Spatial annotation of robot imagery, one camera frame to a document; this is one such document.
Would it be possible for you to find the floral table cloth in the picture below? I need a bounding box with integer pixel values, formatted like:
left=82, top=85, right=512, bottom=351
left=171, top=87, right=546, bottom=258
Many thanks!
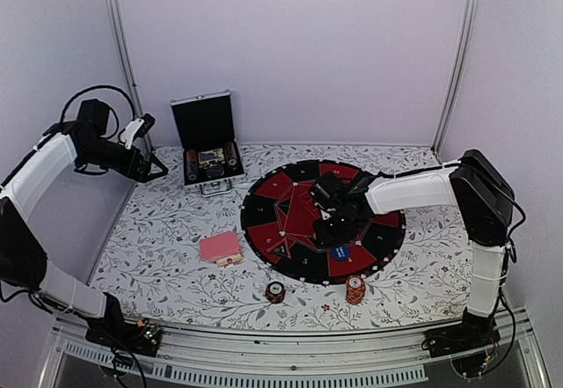
left=91, top=144, right=472, bottom=332

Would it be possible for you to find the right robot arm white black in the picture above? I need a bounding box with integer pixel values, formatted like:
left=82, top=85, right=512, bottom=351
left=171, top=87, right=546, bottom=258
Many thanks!
left=310, top=150, right=515, bottom=349

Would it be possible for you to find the blue small blind button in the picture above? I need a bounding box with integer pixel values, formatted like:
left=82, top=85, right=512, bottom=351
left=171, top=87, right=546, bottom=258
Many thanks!
left=330, top=245, right=350, bottom=262

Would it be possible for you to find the black brown chip stack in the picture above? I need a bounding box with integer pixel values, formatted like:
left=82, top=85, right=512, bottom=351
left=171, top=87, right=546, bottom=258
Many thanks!
left=265, top=282, right=285, bottom=304

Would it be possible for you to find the round red black poker mat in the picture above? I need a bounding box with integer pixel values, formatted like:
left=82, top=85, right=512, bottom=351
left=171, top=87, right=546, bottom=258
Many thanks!
left=241, top=160, right=406, bottom=285

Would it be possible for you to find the left aluminium frame post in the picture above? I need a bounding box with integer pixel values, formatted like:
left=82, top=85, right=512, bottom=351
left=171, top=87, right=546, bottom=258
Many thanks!
left=99, top=0, right=153, bottom=151

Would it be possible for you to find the orange red chip stack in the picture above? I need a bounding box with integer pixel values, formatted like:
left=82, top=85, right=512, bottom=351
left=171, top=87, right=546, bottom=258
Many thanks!
left=346, top=275, right=366, bottom=305

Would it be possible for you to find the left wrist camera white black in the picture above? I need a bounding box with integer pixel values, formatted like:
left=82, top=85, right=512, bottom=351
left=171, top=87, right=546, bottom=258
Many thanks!
left=118, top=113, right=156, bottom=150

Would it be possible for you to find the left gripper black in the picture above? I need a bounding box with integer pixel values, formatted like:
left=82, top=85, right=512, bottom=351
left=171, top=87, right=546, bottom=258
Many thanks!
left=79, top=136, right=168, bottom=182

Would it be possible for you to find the black dealer button in case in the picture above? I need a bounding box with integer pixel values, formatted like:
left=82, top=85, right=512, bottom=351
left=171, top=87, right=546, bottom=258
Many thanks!
left=205, top=164, right=225, bottom=179

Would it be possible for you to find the aluminium frame post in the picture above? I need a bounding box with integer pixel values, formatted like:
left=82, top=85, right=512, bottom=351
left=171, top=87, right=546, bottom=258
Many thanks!
left=431, top=0, right=479, bottom=157
left=99, top=0, right=153, bottom=151

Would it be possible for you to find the blue card deck in case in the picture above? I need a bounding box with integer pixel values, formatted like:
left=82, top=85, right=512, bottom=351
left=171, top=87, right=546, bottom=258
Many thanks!
left=198, top=149, right=224, bottom=166

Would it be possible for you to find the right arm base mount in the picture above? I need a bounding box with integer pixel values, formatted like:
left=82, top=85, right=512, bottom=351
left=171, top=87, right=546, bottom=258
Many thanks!
left=420, top=324, right=501, bottom=378

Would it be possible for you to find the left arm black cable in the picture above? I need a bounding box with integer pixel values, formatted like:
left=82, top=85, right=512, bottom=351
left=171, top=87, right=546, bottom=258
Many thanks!
left=59, top=84, right=137, bottom=138

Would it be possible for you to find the front aluminium rail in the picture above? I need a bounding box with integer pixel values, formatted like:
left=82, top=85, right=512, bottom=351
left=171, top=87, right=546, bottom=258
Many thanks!
left=38, top=308, right=551, bottom=387

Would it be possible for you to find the right chip roll in case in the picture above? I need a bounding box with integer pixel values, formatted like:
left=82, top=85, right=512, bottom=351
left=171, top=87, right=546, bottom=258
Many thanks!
left=223, top=142, right=240, bottom=172

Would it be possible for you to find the red backed card deck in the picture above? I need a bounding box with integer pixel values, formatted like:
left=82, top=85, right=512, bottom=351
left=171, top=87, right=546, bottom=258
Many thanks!
left=200, top=231, right=243, bottom=267

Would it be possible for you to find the right aluminium frame post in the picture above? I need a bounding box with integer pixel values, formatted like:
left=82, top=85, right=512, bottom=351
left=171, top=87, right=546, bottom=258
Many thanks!
left=431, top=0, right=479, bottom=157

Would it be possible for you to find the triangular all in marker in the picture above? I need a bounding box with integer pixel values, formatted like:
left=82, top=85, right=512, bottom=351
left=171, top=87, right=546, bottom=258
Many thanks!
left=268, top=242, right=291, bottom=259

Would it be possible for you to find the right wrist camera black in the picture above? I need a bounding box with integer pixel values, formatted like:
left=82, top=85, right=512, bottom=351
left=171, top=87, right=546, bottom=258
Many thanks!
left=310, top=172, right=346, bottom=211

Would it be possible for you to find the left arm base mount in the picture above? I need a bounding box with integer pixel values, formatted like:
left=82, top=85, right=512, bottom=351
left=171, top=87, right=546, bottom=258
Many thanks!
left=85, top=319, right=162, bottom=357

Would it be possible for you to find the aluminium poker case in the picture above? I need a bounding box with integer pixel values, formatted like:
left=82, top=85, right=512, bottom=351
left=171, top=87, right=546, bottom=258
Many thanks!
left=170, top=90, right=245, bottom=198

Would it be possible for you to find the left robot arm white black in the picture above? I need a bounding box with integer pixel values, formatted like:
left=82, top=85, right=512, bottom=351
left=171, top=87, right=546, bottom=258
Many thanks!
left=1, top=99, right=168, bottom=348

